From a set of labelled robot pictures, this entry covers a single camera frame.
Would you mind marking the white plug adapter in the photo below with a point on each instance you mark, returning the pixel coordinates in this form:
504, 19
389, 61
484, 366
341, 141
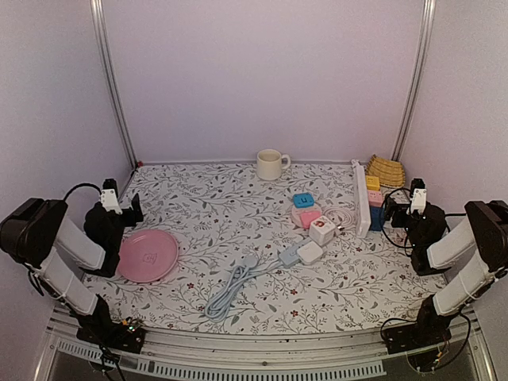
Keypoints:
310, 253

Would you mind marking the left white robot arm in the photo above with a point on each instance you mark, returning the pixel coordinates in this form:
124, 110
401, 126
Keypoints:
37, 230

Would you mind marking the cream ceramic mug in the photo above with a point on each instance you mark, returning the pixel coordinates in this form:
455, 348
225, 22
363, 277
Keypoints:
270, 164

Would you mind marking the floral tablecloth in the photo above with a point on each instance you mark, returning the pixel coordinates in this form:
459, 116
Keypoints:
231, 226

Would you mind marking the pink square plug adapter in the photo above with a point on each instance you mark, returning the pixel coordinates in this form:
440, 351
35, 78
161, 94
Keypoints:
306, 218

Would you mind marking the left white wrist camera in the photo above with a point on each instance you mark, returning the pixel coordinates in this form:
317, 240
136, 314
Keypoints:
109, 196

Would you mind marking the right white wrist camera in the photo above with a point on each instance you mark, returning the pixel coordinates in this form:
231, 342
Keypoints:
418, 195

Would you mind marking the white cube socket adapter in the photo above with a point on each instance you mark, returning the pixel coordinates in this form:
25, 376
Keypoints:
322, 230

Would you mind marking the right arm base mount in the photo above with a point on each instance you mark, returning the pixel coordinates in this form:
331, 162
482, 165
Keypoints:
426, 348

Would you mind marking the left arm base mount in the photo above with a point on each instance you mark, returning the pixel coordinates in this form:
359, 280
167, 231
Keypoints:
112, 335

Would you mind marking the pink cube socket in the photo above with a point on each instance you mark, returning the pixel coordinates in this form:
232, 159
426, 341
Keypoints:
375, 198

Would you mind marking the light blue power strip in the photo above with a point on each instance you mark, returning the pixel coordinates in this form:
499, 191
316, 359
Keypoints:
289, 256

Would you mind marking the pink round plate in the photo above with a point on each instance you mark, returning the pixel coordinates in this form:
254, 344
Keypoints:
147, 256

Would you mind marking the yellow cube socket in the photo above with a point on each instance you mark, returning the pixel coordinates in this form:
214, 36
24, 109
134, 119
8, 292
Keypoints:
372, 183

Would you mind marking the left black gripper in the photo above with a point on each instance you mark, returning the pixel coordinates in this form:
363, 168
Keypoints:
138, 212

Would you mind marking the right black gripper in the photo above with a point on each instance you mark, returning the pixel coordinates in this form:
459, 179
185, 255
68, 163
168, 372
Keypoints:
391, 206

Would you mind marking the yellow woven basket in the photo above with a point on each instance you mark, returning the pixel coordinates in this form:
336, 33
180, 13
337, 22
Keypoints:
390, 173

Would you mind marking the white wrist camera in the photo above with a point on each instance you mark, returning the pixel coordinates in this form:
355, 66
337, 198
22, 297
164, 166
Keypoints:
418, 195
109, 196

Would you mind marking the blue square plug adapter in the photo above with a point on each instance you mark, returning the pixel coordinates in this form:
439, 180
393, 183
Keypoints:
303, 200

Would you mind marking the long white power strip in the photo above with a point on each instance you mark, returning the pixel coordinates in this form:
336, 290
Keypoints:
362, 208

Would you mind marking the blue cube socket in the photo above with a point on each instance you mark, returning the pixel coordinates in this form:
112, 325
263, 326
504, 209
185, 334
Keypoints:
377, 218

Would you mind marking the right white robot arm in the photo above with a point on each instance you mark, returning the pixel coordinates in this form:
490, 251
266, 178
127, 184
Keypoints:
435, 248

